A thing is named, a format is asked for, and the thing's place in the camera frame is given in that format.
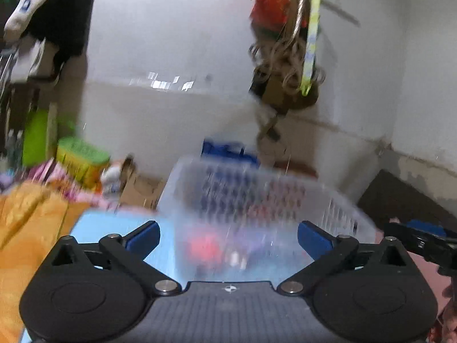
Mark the blue box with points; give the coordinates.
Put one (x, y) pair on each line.
(228, 150)

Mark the red hanging bag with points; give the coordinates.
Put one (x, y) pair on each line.
(275, 1)

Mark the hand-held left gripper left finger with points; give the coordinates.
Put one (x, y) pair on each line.
(144, 237)

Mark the black garment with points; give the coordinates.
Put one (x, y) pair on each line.
(62, 18)

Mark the white sock with blue print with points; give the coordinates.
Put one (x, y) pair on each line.
(30, 5)

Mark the bright green board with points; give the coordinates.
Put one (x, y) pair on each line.
(35, 137)

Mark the orange-yellow cloth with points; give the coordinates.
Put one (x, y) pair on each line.
(28, 243)

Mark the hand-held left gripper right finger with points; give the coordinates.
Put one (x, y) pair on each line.
(314, 240)

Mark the pink patterned cloth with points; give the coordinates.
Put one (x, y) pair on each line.
(71, 185)

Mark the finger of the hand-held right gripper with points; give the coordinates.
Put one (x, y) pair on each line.
(425, 237)

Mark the purple item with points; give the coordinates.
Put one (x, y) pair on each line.
(250, 248)

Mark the black and white sneaker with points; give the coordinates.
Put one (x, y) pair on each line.
(46, 64)

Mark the orange-red item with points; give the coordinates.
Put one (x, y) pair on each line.
(202, 247)

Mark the yellow and white strip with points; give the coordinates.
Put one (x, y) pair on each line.
(312, 32)

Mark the small white bottle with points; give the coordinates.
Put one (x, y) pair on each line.
(111, 181)

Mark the cardboard box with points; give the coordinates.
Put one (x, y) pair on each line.
(141, 187)

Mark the green and yellow canister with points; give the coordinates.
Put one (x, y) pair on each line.
(83, 159)

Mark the clear plastic storage basket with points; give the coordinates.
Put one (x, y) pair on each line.
(250, 200)

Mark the dark brown board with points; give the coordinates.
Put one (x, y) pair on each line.
(407, 200)

